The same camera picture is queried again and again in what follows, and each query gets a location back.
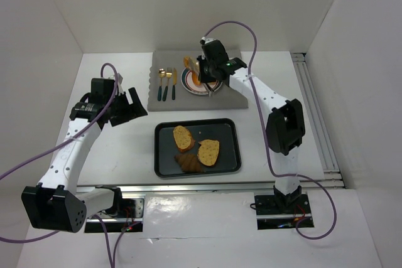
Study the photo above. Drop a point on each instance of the bread slice wedge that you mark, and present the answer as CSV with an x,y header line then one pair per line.
x,y
190,64

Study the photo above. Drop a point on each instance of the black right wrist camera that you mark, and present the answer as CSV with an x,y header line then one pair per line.
x,y
214,51

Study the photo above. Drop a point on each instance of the bread slice lower right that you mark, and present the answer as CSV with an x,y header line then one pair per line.
x,y
208,152

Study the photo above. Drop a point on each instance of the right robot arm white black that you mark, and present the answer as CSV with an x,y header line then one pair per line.
x,y
282,123

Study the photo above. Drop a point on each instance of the grey cloth placemat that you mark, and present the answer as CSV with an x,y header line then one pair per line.
x,y
223,99

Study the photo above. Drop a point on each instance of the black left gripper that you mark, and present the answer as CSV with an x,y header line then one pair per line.
x,y
120,108

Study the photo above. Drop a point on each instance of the aluminium rail right side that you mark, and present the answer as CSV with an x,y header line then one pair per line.
x,y
332,175

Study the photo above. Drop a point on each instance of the gold knife green handle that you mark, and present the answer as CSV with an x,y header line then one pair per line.
x,y
173,94

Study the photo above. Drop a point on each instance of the bread slice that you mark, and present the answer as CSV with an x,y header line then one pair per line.
x,y
183,139
208,152

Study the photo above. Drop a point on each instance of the gold spoon green handle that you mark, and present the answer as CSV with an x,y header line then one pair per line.
x,y
161,75

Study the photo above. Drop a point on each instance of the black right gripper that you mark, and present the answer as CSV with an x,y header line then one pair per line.
x,y
203,69

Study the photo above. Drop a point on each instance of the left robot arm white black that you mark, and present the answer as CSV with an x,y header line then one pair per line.
x,y
53,204

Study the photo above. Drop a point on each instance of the orange glazed donut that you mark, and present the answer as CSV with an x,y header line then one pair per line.
x,y
197,82

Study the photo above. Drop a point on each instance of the aluminium rail front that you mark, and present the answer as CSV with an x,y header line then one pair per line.
x,y
197,188

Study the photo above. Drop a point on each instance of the black baking tray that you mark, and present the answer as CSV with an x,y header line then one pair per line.
x,y
221,129

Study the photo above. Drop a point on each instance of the bread slice left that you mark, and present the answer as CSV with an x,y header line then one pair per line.
x,y
183,139

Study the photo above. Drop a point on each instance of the brown chocolate croissant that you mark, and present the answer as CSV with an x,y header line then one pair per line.
x,y
189,163

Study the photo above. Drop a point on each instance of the white plate green red rim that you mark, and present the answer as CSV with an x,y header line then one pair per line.
x,y
190,86

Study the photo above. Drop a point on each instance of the aluminium rail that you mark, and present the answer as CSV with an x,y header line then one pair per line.
x,y
332,175
197,188

